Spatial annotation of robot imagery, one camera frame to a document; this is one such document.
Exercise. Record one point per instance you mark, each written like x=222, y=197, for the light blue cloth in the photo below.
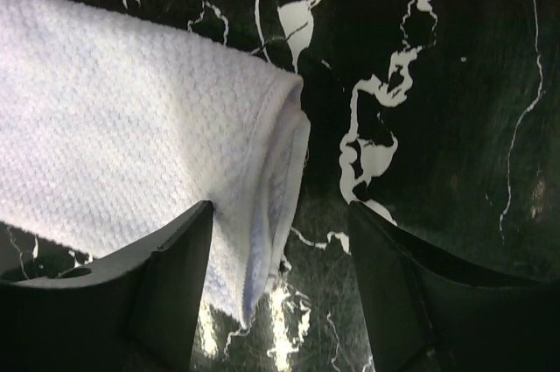
x=112, y=126

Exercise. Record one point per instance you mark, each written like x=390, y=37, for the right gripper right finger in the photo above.
x=428, y=310

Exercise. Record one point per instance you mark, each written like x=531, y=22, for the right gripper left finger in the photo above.
x=144, y=298

